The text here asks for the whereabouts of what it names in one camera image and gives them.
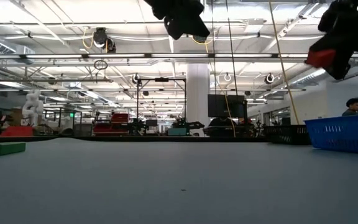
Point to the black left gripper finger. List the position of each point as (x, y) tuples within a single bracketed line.
[(191, 29), (188, 7)]

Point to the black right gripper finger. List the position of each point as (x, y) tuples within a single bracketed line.
[(343, 62), (334, 40)]

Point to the red rectangular block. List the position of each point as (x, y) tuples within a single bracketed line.
[(320, 58)]

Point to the green long block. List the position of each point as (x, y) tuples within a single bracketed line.
[(2, 149)]

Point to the small black robot arm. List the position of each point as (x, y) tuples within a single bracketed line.
[(194, 125)]

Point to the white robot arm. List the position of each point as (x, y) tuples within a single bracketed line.
[(33, 107)]

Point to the person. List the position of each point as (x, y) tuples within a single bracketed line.
[(353, 107)]

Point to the white column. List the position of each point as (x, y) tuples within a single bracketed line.
[(197, 93)]

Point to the long ceiling light bar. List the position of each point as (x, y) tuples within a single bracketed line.
[(117, 56)]

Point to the blue mesh basket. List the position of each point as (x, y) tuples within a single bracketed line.
[(343, 133)]

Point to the black monitor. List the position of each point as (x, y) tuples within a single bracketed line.
[(225, 105)]

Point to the black mesh basket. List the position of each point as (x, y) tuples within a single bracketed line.
[(287, 135)]

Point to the teal box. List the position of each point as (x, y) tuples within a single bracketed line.
[(177, 132)]

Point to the red tool chest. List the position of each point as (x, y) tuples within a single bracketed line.
[(120, 119)]

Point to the black metal rig frame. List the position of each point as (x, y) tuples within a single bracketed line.
[(162, 79)]

